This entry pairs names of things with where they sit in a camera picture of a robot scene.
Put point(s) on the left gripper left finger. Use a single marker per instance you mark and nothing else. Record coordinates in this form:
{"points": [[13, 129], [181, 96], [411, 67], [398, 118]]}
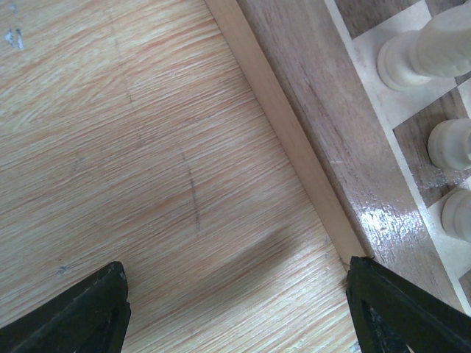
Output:
{"points": [[91, 316]]}

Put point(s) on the white chess knight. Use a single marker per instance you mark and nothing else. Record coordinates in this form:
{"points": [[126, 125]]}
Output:
{"points": [[441, 49]]}

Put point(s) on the white chess bishop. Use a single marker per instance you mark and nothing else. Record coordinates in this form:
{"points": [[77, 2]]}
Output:
{"points": [[449, 144]]}

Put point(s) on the wooden chess board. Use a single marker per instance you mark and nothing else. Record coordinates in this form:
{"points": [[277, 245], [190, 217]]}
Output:
{"points": [[299, 66]]}

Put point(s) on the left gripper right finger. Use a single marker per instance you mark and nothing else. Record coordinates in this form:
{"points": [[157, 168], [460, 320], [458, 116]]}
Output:
{"points": [[391, 314]]}

